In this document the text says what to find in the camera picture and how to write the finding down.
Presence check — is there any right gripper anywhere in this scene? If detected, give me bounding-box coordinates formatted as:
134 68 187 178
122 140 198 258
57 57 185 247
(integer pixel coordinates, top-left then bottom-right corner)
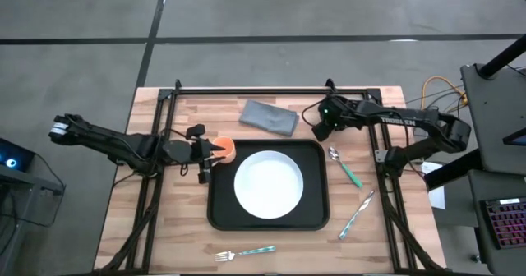
311 96 356 142

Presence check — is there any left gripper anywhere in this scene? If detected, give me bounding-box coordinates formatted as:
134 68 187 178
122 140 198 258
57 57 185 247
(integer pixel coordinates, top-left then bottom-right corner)
163 138 227 185

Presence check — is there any orange ceramic mug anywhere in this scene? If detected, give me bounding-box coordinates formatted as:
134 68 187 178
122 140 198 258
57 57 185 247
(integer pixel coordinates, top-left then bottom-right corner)
204 136 238 167

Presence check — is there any green-handled metal spoon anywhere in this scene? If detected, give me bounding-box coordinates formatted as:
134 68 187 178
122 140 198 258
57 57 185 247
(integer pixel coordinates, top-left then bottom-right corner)
328 145 364 190

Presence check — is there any grey cloth napkin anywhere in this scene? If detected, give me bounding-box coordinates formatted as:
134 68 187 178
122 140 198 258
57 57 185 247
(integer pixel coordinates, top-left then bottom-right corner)
238 99 300 138

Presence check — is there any white round plate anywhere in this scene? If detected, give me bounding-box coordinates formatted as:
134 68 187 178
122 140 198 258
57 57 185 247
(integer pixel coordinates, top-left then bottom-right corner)
233 149 305 220

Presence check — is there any patterned-handle metal knife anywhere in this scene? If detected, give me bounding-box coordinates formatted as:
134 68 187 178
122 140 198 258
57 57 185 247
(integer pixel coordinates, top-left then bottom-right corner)
338 190 376 241

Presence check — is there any teal-handled metal fork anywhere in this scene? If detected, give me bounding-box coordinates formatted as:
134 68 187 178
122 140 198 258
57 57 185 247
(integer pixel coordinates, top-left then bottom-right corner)
214 245 277 264

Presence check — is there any black plastic tray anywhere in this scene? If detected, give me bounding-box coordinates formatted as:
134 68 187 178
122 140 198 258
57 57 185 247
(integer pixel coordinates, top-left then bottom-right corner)
206 139 331 232

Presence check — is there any white paper sheet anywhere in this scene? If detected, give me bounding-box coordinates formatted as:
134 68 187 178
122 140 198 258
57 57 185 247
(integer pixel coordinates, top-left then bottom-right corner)
420 160 447 211

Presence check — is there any grey metal stand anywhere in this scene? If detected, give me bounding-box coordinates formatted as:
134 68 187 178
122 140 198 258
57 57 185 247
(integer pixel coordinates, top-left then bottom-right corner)
0 163 67 276

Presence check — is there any computer with blue light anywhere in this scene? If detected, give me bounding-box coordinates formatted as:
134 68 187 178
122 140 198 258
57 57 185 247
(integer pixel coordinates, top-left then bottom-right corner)
0 137 36 173

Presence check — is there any red backlit keyboard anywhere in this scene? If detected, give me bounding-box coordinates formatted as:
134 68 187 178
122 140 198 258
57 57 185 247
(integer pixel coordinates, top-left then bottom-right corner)
483 196 526 251

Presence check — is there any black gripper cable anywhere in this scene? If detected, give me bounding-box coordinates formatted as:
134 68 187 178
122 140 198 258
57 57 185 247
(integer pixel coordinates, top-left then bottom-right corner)
301 99 326 126

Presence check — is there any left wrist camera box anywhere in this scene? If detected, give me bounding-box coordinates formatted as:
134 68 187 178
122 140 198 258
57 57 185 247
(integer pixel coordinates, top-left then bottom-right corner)
186 123 206 140

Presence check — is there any black aluminium rig frame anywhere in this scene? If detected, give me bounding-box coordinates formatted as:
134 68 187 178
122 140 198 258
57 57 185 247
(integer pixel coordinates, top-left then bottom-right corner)
95 78 437 275

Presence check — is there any yellow floor cable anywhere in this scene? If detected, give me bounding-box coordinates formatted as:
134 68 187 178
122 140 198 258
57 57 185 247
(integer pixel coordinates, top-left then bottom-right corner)
420 75 470 105

